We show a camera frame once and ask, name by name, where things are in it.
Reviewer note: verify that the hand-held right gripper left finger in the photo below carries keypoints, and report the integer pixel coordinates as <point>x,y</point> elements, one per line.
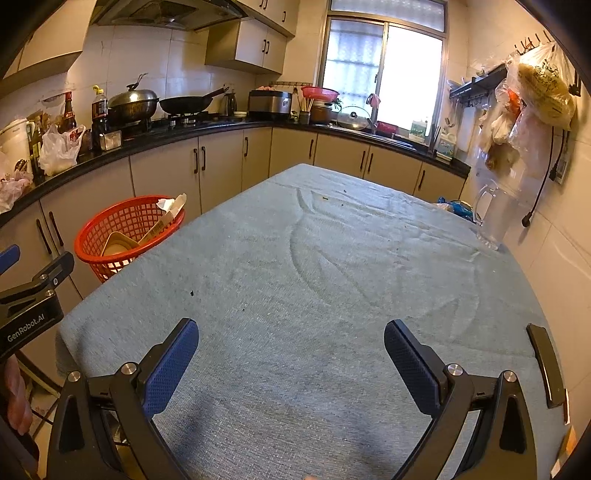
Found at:
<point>171,369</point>

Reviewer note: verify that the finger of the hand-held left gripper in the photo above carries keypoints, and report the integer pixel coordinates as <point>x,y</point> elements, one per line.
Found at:
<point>9,259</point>
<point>41,284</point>

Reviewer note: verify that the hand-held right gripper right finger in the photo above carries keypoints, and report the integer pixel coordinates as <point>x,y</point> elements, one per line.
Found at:
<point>411,367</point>

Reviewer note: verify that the red plastic mesh basket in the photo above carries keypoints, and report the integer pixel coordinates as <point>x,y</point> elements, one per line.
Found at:
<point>115,270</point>

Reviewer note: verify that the person's left hand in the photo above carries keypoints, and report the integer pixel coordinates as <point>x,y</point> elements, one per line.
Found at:
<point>16,401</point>

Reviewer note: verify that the pink plastic bag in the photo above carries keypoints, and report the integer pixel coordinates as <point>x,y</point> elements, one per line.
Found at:
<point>14,189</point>

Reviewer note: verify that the beige plastic container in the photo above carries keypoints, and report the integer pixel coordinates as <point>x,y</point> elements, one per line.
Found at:
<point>119,244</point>

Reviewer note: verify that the green glass bottle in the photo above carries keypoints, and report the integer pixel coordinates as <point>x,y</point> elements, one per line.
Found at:
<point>37,147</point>

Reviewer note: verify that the white rice cooker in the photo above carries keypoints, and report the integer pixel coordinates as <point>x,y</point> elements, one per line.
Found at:
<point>16,143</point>

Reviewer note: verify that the white plastic bag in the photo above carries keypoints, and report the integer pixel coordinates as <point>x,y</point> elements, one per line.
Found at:
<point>57,150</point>

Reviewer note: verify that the brown cardboard box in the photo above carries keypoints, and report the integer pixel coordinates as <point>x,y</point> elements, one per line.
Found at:
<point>154,230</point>

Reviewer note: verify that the black flat bar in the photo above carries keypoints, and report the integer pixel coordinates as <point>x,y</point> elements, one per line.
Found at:
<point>547,364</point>

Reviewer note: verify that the grey-blue tablecloth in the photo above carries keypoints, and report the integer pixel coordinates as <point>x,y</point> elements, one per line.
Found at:
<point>323,258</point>

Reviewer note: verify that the white paper wrapper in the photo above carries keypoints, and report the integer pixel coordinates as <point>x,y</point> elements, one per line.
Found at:
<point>171,205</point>

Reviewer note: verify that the dark bottle red label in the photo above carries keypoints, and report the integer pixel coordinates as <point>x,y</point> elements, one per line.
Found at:
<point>69,115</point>

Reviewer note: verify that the metal seasoning box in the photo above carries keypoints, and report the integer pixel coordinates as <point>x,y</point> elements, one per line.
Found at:
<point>111,141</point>

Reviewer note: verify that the blue plastic bag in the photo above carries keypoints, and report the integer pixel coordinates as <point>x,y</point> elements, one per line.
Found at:
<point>457,207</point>

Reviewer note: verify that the soy sauce bottle yellow cap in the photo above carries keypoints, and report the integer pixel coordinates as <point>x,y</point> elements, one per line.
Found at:
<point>99,113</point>

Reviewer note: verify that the clear glass pitcher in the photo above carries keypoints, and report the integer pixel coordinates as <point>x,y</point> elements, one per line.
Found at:
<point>496,217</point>

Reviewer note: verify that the brown cardboard packet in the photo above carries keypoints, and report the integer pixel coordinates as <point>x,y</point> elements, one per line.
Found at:
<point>569,445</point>

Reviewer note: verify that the black kitchen countertop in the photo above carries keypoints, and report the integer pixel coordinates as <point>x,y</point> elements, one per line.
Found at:
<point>152,138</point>

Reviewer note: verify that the steel wok with lid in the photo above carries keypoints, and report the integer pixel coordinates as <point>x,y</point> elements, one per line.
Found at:
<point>134,104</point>

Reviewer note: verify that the row of beige cabinet doors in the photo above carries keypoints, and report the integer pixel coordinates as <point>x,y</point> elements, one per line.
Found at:
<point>221,161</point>

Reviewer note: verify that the gas stove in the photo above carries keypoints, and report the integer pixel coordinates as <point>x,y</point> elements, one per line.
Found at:
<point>184,121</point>

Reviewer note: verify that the steel sink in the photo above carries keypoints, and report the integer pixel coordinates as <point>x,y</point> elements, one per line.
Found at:
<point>392,139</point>

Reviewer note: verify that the black frying wok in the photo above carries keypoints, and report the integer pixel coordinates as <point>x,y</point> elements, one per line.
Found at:
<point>184,105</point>

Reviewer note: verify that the green white packet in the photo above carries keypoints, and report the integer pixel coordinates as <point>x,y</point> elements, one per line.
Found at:
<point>419,130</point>

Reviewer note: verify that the red basin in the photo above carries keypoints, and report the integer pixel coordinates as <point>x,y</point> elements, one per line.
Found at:
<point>387,127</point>

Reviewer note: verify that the glass pot lid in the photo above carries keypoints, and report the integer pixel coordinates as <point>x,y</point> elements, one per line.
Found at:
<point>353,119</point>

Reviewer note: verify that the hanging white orange bags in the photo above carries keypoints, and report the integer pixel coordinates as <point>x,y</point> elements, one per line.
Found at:
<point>501,124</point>

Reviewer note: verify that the dark steel kettle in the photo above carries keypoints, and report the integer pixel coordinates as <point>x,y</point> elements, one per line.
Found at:
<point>230,104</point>

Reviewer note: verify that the sink faucet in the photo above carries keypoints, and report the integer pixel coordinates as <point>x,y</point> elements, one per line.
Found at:
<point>373,108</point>

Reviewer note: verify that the dark cooking pot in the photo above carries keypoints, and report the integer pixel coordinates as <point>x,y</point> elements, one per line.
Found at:
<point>322,113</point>

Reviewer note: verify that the chopstick holder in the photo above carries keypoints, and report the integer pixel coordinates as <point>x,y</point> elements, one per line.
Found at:
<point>304,115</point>

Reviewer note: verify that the black silver rice cooker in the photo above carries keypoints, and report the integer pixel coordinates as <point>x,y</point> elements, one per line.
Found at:
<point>270,106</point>

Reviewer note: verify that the red plastic colander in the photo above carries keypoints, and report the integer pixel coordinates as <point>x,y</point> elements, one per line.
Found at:
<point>319,92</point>

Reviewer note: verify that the steel range hood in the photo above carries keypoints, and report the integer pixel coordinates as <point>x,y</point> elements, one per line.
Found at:
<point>171,11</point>

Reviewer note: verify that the kitchen window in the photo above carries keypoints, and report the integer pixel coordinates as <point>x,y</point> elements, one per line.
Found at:
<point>383,69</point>

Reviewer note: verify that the clear bag yellow contents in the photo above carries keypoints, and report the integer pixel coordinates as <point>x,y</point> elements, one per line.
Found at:
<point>545,87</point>

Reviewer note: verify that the beige upper cabinet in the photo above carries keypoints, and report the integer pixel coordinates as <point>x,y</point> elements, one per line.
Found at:
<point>254,41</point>

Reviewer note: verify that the black wall shelf rack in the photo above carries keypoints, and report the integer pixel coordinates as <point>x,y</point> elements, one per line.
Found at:
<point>475,85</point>

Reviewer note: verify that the black wall hooks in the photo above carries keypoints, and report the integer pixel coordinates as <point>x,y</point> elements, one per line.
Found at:
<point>575,85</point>

